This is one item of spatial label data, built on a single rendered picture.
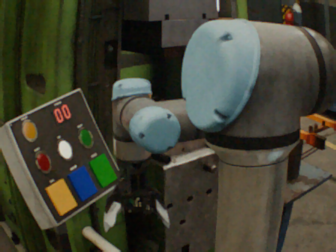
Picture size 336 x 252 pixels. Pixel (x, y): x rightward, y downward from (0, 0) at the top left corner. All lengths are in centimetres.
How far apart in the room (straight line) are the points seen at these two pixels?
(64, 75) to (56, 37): 14
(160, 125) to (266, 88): 39
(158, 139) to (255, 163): 36
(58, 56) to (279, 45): 103
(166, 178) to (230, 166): 102
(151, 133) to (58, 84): 68
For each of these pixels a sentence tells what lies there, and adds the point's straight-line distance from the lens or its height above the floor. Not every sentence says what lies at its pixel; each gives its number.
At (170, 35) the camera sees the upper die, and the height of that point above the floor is 131.
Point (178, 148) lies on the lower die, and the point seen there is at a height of 93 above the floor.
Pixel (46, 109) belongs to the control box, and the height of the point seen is 119.
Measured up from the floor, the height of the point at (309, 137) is 97.
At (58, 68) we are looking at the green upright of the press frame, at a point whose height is 124.
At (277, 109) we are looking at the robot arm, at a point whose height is 138.
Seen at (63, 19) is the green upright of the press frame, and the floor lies 141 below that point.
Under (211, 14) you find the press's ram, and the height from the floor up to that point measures 138.
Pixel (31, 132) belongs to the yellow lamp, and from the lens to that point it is 109.
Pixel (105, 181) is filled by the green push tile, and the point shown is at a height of 99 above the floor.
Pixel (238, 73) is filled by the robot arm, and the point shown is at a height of 141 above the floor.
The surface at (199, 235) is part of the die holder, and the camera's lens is 174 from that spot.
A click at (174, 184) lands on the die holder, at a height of 84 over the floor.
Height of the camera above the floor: 150
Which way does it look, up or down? 18 degrees down
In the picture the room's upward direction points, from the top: straight up
